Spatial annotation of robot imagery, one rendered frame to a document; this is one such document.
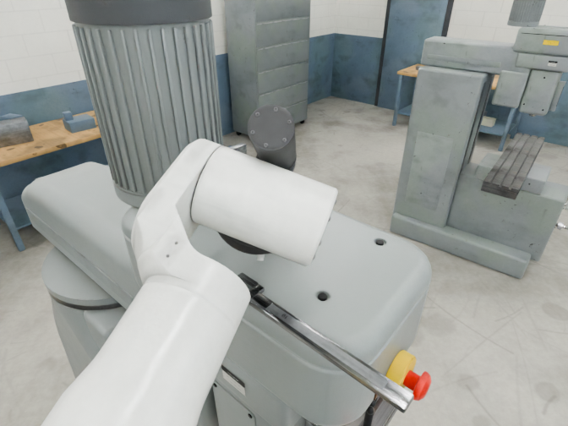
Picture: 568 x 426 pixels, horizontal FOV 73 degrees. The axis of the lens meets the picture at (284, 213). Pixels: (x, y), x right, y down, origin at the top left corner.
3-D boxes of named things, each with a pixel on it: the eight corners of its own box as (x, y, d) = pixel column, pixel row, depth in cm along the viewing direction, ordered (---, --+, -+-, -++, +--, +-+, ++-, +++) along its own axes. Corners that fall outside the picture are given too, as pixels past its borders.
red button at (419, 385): (431, 389, 53) (437, 370, 51) (418, 410, 50) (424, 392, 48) (408, 374, 55) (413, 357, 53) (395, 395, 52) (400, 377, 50)
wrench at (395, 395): (418, 392, 36) (420, 386, 36) (398, 423, 34) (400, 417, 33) (242, 276, 50) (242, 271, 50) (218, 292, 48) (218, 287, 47)
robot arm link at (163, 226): (293, 210, 35) (232, 349, 27) (202, 175, 36) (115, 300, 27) (308, 159, 30) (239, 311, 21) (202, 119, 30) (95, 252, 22)
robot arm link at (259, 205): (303, 274, 38) (303, 285, 27) (203, 234, 39) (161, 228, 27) (343, 168, 39) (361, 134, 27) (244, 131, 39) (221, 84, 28)
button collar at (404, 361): (412, 375, 56) (420, 348, 53) (393, 406, 52) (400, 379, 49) (399, 368, 57) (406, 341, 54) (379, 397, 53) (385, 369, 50)
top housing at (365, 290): (427, 327, 63) (449, 249, 55) (339, 456, 47) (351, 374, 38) (230, 224, 89) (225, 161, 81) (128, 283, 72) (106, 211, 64)
